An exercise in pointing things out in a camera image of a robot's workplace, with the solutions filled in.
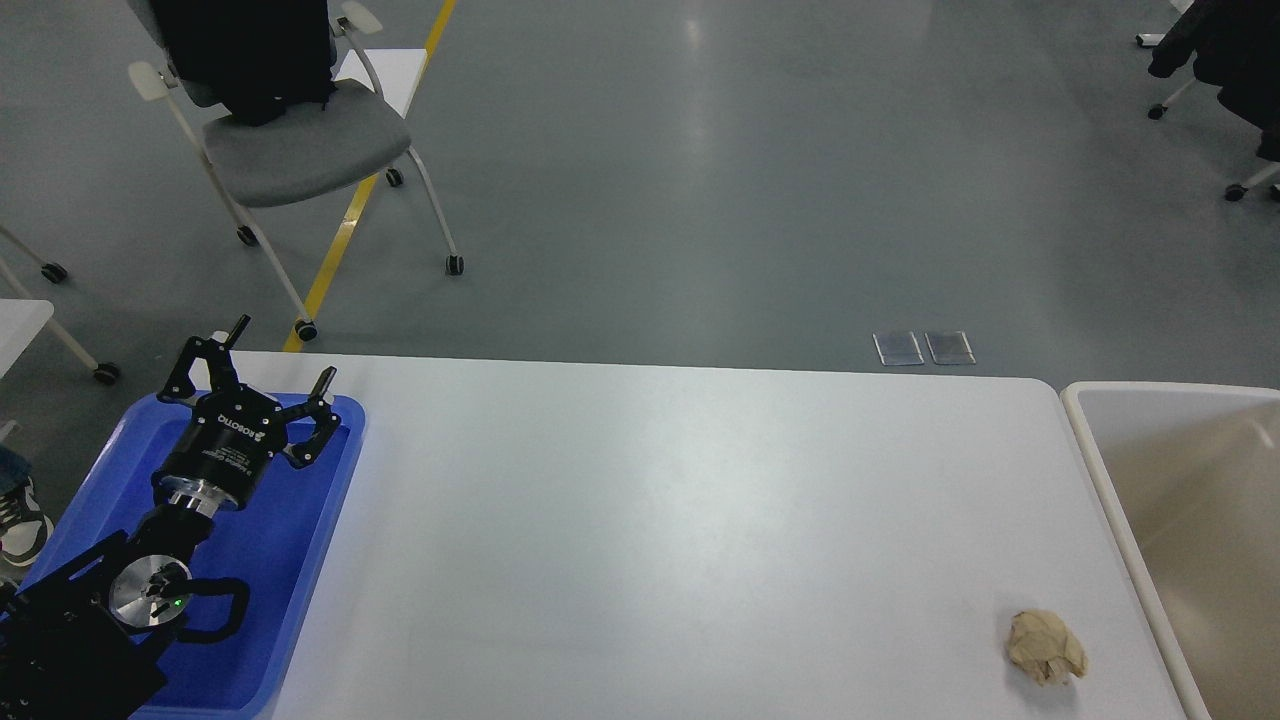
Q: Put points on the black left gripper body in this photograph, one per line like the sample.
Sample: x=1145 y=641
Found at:
x=225 y=450

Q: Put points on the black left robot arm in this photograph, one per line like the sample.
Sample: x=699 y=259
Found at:
x=86 y=641

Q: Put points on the left edge grey chair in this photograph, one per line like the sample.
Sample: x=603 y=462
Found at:
x=106 y=374

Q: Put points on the blue plastic tray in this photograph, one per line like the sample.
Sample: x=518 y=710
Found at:
x=277 y=545

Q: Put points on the white side table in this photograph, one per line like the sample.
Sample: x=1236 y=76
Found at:
x=21 y=321

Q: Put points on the grey office chair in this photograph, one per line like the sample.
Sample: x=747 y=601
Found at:
x=310 y=151

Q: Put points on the black jacket on grey chair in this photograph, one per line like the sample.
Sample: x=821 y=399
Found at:
x=258 y=58

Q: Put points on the left floor socket plate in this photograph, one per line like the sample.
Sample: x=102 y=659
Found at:
x=898 y=348

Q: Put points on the floor socket plate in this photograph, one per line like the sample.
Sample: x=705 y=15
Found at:
x=950 y=348
x=898 y=348

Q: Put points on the right floor socket plate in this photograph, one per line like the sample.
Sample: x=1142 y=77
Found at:
x=950 y=348

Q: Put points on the crumpled brown paper ball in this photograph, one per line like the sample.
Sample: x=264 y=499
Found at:
x=1044 y=648

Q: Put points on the beige waste bin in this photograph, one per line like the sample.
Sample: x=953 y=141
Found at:
x=1188 y=478

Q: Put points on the right edge chair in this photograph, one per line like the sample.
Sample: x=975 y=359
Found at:
x=1231 y=46

